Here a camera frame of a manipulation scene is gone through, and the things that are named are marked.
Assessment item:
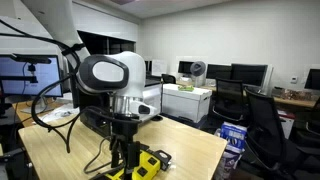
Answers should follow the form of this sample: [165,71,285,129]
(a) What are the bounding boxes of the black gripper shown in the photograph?
[110,114,142,179]

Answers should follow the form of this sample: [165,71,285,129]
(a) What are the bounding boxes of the yellow and black power strip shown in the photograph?
[99,149,173,180]

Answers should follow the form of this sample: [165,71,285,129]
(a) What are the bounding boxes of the white papers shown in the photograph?
[41,103,81,123]

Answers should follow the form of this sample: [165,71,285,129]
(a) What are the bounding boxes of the white storage box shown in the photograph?
[162,83,213,124]

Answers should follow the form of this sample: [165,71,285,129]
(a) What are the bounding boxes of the small black chair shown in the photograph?
[161,73,177,85]

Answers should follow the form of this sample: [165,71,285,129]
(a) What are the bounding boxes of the green item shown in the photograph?
[178,85,195,92]

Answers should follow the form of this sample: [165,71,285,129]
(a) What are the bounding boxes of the white printed bag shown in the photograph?
[214,149,242,180]

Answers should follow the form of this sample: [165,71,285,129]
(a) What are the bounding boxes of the small black monitor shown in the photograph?
[177,60,195,75]

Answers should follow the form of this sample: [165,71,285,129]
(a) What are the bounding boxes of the blue and white carton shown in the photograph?
[219,121,248,154]

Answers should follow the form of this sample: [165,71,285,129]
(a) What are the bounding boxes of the lit computer monitor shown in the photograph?
[0,54,64,98]

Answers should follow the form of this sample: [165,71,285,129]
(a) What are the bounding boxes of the grey desk fan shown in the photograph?
[189,60,208,88]

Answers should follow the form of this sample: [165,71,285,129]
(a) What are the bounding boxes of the large black mesh office chair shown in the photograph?
[243,87,320,180]

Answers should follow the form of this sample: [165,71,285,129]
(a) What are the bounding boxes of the wide black monitor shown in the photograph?
[230,63,269,88]

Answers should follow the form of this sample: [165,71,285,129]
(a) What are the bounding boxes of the white box with red top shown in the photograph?
[277,109,296,140]

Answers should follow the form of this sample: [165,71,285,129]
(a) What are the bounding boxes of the white board panel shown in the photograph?
[265,64,275,94]

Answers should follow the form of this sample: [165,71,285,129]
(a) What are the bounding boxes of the brown clutter pile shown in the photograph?
[284,89,316,101]

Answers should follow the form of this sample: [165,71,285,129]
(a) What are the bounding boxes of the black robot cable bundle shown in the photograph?
[0,19,141,154]

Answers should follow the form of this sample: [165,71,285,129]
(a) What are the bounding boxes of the dark wall shelf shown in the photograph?
[77,29,136,56]

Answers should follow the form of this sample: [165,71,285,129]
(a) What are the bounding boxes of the black bar camera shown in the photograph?
[9,53,53,65]

